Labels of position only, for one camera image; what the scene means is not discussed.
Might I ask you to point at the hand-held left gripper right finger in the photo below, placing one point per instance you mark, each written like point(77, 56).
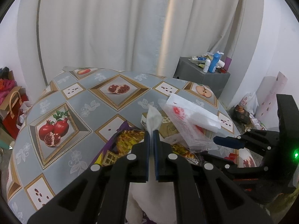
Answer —
point(157, 155)

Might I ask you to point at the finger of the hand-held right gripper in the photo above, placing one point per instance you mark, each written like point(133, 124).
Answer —
point(226, 141)
point(230, 168)

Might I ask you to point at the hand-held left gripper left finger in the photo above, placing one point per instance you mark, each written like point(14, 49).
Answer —
point(147, 155)

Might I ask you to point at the purple noodle packet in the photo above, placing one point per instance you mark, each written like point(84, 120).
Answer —
point(126, 140)

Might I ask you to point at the white tissue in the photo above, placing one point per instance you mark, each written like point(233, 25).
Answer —
point(153, 119)

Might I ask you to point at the clear red print plastic bag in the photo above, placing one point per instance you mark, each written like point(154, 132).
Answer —
point(186, 130)

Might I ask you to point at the small beige cardboard box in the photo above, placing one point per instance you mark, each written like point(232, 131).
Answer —
point(168, 131)

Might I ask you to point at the dark printed box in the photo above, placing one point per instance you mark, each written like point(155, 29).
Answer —
point(243, 115)

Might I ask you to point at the white plastic bag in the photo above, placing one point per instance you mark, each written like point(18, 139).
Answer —
point(248, 101)

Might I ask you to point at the pink patterned board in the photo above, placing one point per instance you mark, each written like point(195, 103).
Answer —
point(268, 93)

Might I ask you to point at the fruit print tablecloth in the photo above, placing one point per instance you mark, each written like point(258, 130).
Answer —
point(98, 112)

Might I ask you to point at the grey cabinet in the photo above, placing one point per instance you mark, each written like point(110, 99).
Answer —
point(198, 79)

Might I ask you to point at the white roll-on bottle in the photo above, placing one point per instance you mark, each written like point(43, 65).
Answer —
point(206, 66)

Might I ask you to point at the white cosmetic bottle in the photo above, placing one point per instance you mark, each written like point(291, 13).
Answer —
point(221, 63)

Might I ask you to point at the purple card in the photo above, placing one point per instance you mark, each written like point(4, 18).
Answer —
point(227, 63)

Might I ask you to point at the blue bottle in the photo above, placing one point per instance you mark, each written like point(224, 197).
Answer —
point(215, 63)

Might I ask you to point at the small colourful packets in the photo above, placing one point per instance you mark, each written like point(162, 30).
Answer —
point(197, 59)

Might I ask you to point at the white curtain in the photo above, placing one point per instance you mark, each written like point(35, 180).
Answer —
point(105, 28)

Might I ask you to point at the red gift bag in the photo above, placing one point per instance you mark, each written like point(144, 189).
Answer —
point(11, 121)

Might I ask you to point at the teal box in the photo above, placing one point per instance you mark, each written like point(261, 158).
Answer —
point(4, 142)

